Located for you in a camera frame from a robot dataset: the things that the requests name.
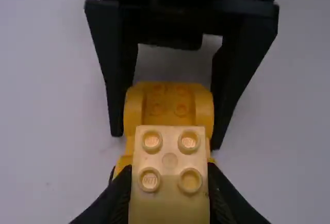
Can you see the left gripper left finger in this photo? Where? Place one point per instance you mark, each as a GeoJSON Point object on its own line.
{"type": "Point", "coordinates": [113, 198]}

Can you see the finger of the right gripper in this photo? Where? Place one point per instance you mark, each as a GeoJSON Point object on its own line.
{"type": "Point", "coordinates": [116, 66]}
{"type": "Point", "coordinates": [237, 66]}

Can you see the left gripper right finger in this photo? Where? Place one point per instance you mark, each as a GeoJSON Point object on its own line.
{"type": "Point", "coordinates": [224, 200]}

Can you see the yellow toy car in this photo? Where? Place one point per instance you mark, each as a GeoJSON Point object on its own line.
{"type": "Point", "coordinates": [134, 105]}

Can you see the yellow toy brick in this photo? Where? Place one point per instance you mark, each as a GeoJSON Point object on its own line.
{"type": "Point", "coordinates": [170, 162]}

